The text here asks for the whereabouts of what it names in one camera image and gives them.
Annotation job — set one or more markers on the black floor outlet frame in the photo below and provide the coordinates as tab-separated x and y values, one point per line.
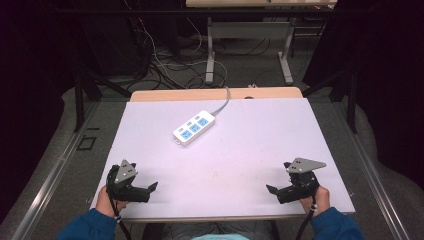
86	142

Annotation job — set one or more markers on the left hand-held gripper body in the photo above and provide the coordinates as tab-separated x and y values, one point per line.
124	173

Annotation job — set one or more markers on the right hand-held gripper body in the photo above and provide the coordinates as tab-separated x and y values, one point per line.
304	173

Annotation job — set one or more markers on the person's teal shirt hem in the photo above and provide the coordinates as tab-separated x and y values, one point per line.
220	237

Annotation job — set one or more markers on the white table mat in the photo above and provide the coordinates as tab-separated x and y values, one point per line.
226	156

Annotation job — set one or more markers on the person's right hand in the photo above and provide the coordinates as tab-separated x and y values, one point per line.
317	202

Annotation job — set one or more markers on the white-framed background desk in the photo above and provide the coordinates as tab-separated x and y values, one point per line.
250	30

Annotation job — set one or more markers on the dark curtain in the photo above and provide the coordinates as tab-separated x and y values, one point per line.
33	83
390	83

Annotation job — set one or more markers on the metal floor rail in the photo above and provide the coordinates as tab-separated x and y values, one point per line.
370	173
50	180

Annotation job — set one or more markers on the white power strip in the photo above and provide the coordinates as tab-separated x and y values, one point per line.
194	128

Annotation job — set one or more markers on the person's left hand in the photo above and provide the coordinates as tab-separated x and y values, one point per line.
107	204

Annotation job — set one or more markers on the wooden table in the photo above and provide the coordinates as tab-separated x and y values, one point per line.
186	94

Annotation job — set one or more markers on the person's grey trouser legs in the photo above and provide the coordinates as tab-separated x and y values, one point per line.
200	229

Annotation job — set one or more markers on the black metal stand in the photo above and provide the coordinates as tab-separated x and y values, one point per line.
346	96
83	93

